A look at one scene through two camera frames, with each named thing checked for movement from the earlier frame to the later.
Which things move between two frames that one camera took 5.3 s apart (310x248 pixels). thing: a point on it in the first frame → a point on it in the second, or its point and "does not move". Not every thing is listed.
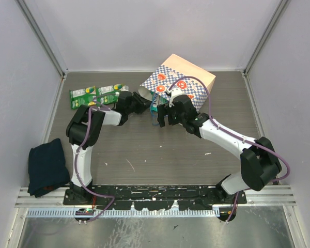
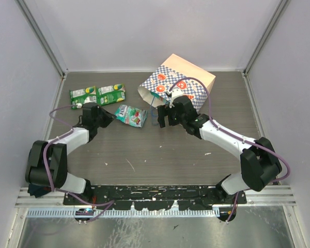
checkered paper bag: x=177 y=73 does not move
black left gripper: x=143 y=104 → x=108 y=117
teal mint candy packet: x=157 y=100 → x=133 y=116
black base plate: x=151 y=197 does not move
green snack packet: x=109 y=94 does not move
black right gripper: x=164 y=110 does not move
